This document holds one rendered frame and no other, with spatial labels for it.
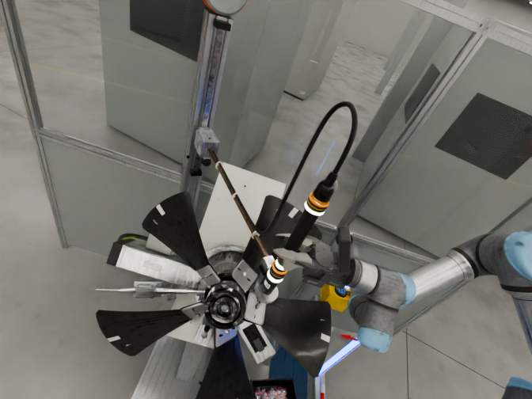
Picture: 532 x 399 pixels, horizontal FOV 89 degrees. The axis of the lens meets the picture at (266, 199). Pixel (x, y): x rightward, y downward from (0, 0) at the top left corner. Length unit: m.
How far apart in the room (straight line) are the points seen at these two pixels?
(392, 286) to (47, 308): 2.03
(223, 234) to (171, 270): 0.23
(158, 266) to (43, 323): 1.32
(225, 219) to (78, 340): 1.36
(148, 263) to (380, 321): 0.72
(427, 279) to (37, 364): 1.98
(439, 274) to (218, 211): 0.74
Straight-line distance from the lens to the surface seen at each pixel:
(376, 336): 0.76
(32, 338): 2.22
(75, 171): 1.89
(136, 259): 1.02
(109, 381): 2.04
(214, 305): 0.83
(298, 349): 0.93
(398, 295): 0.76
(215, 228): 1.07
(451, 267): 0.95
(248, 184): 1.06
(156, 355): 1.98
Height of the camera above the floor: 1.95
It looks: 38 degrees down
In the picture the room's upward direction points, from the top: 22 degrees clockwise
